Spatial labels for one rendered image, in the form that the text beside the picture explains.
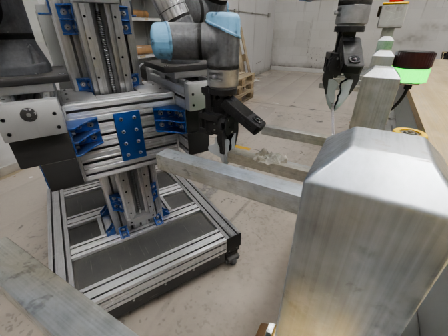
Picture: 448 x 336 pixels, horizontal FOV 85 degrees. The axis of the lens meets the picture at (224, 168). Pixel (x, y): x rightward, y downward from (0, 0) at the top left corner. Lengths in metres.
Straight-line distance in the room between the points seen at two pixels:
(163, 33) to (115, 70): 0.48
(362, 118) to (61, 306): 0.34
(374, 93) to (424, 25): 8.04
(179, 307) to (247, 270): 0.40
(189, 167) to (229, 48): 0.29
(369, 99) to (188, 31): 0.40
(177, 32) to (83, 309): 0.51
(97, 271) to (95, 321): 1.08
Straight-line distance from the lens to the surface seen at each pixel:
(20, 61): 0.88
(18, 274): 0.30
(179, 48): 0.59
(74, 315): 0.24
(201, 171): 0.39
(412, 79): 0.55
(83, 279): 1.31
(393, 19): 1.05
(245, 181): 0.35
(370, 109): 0.32
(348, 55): 0.70
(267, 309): 1.35
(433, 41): 8.40
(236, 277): 1.43
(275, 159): 0.61
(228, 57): 0.58
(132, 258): 1.31
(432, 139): 0.83
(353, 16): 0.75
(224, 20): 0.58
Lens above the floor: 1.15
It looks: 29 degrees down
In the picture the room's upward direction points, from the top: straight up
